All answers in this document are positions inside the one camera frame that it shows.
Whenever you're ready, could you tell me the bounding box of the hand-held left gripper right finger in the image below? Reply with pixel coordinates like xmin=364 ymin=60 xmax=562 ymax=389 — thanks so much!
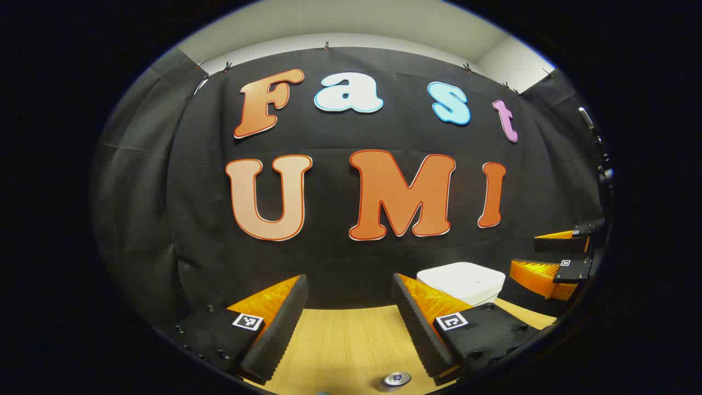
xmin=392 ymin=273 xmax=544 ymax=386

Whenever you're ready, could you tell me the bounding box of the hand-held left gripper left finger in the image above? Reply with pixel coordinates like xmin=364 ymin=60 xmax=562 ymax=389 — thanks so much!
xmin=165 ymin=274 xmax=309 ymax=383

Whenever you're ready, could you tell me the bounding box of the white desktop garbage bin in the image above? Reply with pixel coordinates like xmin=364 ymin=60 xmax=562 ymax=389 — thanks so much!
xmin=417 ymin=262 xmax=506 ymax=307

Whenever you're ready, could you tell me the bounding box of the wooden desktop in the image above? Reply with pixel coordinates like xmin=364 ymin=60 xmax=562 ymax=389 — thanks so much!
xmin=241 ymin=299 xmax=557 ymax=394

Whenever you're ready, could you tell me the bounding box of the black backdrop stand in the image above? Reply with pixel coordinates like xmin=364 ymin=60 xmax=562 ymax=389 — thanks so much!
xmin=578 ymin=106 xmax=614 ymax=190

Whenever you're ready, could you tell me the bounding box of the black backdrop cloth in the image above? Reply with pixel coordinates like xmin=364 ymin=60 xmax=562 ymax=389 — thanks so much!
xmin=90 ymin=47 xmax=609 ymax=330

